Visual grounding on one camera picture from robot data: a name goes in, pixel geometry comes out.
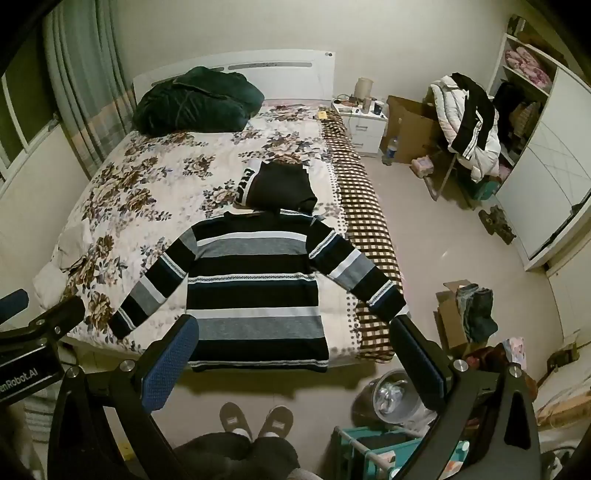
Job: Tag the dark cup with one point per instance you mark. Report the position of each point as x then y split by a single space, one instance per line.
378 108

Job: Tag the dark green quilt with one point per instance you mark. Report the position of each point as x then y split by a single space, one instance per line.
194 101

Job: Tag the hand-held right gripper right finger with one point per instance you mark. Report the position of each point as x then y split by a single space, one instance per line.
420 364

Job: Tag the folding chair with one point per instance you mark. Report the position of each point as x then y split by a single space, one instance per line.
446 177

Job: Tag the brown bundle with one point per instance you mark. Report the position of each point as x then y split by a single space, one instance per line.
535 39

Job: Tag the green plastic crate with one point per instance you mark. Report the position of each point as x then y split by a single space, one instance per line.
487 190

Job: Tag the brown checkered bed sheet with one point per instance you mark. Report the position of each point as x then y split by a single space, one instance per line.
364 217

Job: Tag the black jacket with white stripes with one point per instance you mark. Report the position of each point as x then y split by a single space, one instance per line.
475 115

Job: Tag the grey green curtain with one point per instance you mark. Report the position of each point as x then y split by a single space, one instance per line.
78 92

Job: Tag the white wardrobe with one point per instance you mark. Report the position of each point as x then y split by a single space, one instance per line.
545 184

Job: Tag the black folded pants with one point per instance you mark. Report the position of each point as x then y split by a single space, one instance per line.
281 189

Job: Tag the grey house slipper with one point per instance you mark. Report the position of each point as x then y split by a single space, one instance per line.
275 421
235 420

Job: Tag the window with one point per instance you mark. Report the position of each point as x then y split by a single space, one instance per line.
18 124

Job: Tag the white bed sheet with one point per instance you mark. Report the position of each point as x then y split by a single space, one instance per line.
57 258

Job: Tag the pink tissue pack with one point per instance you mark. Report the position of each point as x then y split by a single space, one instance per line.
422 166

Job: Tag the beige table lamp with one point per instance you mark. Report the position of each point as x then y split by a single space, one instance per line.
364 87

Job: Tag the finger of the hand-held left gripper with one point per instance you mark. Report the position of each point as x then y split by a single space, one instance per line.
14 307
60 316

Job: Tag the pink floral bedding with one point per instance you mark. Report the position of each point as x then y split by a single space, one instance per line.
526 64

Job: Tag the yellow box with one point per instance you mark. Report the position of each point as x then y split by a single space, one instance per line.
323 114

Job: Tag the pink printed bag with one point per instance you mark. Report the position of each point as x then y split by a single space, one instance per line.
515 350

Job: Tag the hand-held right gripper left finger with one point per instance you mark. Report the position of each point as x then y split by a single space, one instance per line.
171 364

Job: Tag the white nightstand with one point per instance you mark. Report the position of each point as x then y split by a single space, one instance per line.
364 134

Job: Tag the plastic water bottle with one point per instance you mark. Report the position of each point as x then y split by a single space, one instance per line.
390 150

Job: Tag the metal bucket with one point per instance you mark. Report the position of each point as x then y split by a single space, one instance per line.
392 401

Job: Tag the person's legs in dark trousers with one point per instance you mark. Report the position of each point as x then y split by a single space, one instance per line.
231 457

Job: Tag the folded blue jeans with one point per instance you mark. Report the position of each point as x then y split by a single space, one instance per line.
478 314

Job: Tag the large cardboard box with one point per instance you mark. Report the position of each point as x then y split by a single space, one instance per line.
411 129

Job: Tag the floral bed blanket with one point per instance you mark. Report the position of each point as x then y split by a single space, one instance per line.
138 184

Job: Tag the black grey white striped sweater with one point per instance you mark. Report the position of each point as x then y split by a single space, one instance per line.
254 286

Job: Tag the small cardboard box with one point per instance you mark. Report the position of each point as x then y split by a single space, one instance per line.
448 318

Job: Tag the white bed headboard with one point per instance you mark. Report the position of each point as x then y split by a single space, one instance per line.
286 74

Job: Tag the hanging dark clothes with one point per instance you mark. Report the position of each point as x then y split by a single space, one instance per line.
512 110

